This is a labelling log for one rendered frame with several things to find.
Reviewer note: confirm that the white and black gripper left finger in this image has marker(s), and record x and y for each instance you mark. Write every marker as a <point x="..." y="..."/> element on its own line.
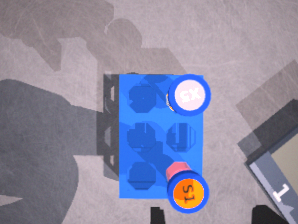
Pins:
<point x="157" y="215"/>

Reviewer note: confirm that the blue-capped tube marked x5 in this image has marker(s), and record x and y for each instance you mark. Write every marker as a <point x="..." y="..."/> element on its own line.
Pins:
<point x="188" y="95"/>

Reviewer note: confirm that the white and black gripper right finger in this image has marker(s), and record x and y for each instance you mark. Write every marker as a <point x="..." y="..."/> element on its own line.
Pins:
<point x="262" y="214"/>

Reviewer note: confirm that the blue tube rack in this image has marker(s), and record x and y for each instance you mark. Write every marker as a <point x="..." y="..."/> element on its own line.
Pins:
<point x="152" y="136"/>

